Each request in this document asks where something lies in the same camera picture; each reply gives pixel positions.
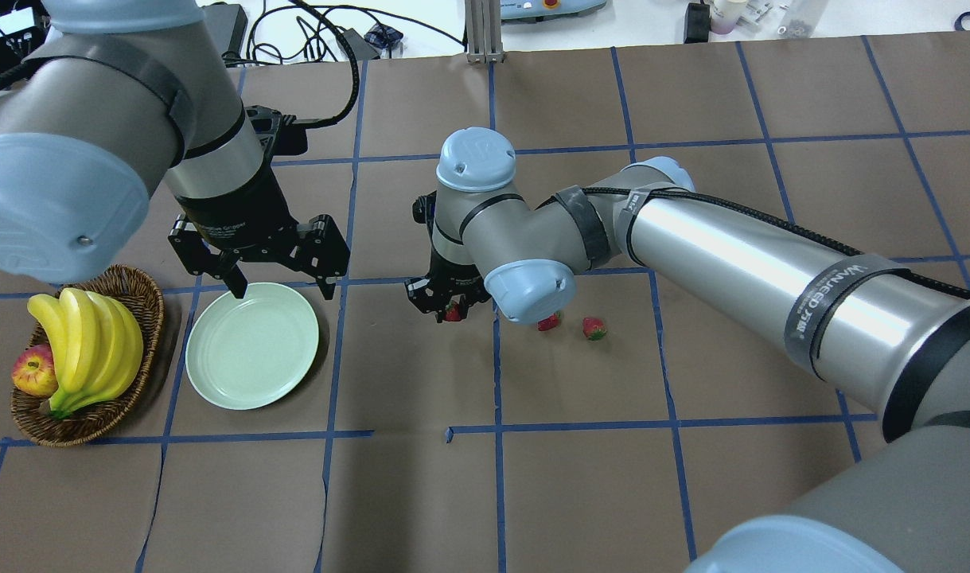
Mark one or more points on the brown wicker basket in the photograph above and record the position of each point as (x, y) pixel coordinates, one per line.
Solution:
(137, 291)

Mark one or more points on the aluminium frame post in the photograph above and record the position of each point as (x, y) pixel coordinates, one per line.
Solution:
(482, 24)

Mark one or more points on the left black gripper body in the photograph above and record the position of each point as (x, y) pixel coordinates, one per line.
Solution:
(236, 215)

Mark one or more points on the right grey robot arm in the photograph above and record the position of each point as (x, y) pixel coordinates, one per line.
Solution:
(893, 340)

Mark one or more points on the red apple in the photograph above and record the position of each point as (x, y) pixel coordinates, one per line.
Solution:
(34, 371)

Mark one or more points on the yellow banana bunch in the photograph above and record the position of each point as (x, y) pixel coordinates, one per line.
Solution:
(97, 346)

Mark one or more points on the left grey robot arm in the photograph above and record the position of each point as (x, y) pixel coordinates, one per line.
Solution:
(130, 95)

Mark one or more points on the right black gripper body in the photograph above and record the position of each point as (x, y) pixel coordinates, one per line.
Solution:
(450, 278)

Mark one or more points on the light green plate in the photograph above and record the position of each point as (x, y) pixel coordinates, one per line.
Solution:
(245, 353)

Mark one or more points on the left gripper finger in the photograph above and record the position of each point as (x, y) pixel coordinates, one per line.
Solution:
(327, 287)
(234, 280)

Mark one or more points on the red strawberry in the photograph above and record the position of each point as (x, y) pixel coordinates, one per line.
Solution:
(550, 322)
(453, 312)
(593, 328)

